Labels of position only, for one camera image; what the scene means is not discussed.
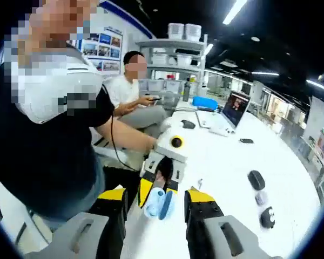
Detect white chest-worn device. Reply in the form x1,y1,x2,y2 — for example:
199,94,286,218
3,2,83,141
24,43,103,125

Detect black googly-eyed earbud case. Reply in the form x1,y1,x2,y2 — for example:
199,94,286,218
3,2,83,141
260,206,276,230

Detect person's black shirt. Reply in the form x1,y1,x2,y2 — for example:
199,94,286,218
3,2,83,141
0,64,116,222

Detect white table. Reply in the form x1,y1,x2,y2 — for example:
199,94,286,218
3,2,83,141
124,101,322,259

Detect silver laptop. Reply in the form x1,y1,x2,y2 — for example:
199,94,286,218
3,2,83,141
195,91,251,130

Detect blue and white wall board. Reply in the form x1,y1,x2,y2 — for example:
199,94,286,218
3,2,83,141
78,0,157,79

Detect black computer mouse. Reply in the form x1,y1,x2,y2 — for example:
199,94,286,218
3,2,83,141
180,120,197,130

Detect light blue earbud case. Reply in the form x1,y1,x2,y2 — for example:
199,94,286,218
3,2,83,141
143,187,176,221

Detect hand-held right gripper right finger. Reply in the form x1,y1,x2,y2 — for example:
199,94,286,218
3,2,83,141
184,187,284,259

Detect white game controller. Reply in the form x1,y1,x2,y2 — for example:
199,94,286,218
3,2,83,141
209,126,236,137

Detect dark water bottle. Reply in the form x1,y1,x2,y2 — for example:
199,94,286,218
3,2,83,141
183,81,192,103

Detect lilac earbud case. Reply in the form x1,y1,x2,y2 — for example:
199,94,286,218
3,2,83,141
255,190,268,206

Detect person's left hand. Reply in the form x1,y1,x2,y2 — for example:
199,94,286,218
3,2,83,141
153,171,167,189

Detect set of white storage bins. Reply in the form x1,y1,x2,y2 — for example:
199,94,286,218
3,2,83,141
147,23,203,92

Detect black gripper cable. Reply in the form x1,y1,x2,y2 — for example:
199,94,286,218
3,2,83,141
102,85,141,173

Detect person's blue jeans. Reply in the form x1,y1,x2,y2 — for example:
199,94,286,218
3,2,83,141
29,156,106,230

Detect long curved ceiling light strip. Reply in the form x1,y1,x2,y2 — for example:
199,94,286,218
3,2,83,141
222,0,248,25

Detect white partition panel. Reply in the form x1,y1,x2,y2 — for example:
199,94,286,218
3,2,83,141
303,96,324,141

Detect blue box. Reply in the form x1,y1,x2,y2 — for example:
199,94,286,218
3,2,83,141
192,96,219,109

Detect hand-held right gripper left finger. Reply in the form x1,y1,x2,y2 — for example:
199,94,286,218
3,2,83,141
23,188,129,259

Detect grey metal storage shelf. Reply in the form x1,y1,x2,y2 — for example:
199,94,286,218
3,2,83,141
134,33,209,108

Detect black oval earbud case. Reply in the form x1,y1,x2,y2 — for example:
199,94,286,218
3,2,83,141
247,170,266,191

